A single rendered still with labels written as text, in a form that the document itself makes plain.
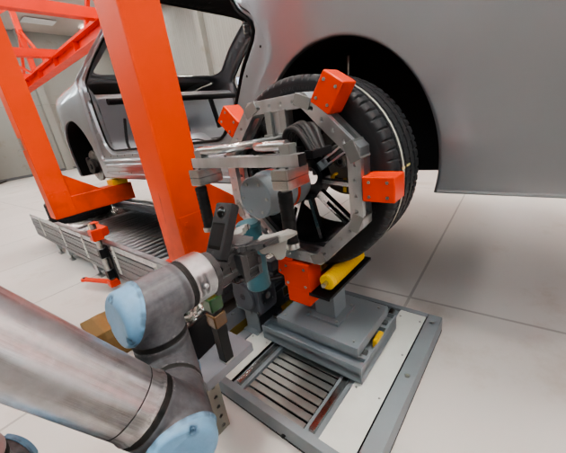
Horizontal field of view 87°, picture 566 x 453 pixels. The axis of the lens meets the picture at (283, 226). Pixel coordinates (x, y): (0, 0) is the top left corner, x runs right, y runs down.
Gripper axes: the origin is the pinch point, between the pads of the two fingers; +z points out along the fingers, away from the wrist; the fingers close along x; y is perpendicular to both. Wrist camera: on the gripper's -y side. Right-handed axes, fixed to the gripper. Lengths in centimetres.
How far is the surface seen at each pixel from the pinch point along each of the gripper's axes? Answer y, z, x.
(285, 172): -11.6, 4.5, 2.7
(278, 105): -27.1, 26.4, -14.5
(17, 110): -61, 15, -254
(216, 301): 17.8, -11.5, -12.9
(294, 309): 60, 40, -34
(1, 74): -85, 14, -253
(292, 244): 6.6, 4.4, 1.6
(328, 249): 18.2, 26.6, -2.6
